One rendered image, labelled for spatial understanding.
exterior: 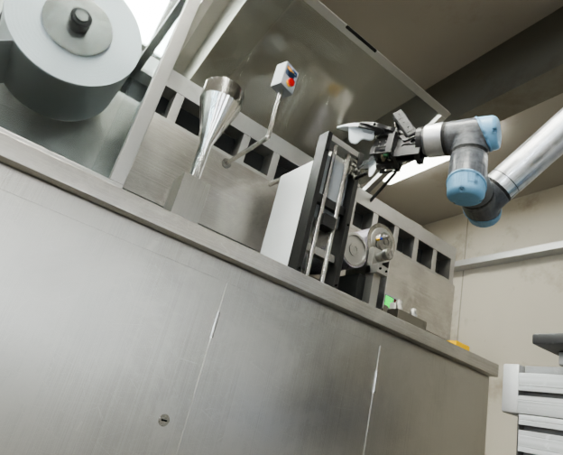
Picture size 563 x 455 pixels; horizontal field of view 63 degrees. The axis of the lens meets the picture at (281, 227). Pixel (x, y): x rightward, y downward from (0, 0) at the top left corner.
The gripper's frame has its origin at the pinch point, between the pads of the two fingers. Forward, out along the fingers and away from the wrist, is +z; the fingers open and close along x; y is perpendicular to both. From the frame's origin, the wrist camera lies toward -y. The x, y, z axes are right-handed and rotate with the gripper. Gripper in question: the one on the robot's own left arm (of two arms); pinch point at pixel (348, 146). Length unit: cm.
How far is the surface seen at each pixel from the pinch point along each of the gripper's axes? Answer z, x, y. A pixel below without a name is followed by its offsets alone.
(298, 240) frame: 20.7, 19.4, 15.6
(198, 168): 49.4, -2.7, 2.7
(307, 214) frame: 19.4, 17.8, 7.4
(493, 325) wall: 29, 339, -101
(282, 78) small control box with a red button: 36, 2, -40
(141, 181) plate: 75, -3, 5
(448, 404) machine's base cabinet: -14, 69, 42
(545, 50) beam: -29, 112, -170
